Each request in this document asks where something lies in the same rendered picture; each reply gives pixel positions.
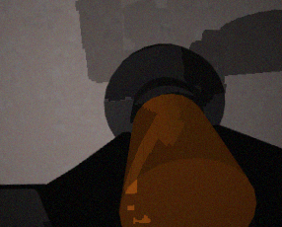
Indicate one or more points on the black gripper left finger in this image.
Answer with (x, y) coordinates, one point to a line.
(86, 196)

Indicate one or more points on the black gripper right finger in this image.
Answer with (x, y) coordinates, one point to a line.
(262, 164)

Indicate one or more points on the orange cylinder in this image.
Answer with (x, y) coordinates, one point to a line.
(180, 173)

